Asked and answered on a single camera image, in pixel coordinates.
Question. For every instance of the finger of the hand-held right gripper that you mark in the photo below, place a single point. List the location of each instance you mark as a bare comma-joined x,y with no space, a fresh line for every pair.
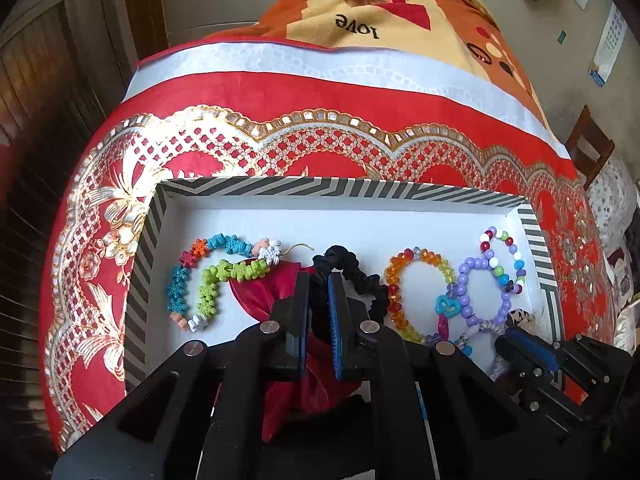
525,367
535,347

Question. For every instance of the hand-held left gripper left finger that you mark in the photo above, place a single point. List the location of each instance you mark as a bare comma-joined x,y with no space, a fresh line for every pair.
300,310

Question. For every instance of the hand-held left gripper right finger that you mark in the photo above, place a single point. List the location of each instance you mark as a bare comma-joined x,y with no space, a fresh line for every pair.
339,320

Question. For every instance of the leopard print scrunchie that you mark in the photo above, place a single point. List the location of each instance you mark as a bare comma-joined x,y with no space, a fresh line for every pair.
522,320

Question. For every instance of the red velvet bow scrunchie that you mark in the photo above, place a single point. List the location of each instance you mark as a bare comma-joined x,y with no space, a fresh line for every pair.
260,295

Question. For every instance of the black scrunchie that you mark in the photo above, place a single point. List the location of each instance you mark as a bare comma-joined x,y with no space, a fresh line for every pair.
370,285

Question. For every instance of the striped cardboard box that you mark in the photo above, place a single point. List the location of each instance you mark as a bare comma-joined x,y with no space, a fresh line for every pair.
350,220

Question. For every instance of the white lace cushion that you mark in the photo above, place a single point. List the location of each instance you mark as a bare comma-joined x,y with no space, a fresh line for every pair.
612,200

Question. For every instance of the wooden chair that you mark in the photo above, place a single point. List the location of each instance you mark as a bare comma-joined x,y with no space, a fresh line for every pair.
587,145

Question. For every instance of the red floral tablecloth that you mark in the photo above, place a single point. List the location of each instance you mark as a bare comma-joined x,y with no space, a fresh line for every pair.
300,100

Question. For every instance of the printed orange blanket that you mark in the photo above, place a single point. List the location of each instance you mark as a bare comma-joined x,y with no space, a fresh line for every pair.
350,10

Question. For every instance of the brown wooden door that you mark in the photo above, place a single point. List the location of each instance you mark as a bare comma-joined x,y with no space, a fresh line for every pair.
40,85

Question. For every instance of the wall calendar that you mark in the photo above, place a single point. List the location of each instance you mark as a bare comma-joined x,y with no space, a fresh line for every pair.
607,45

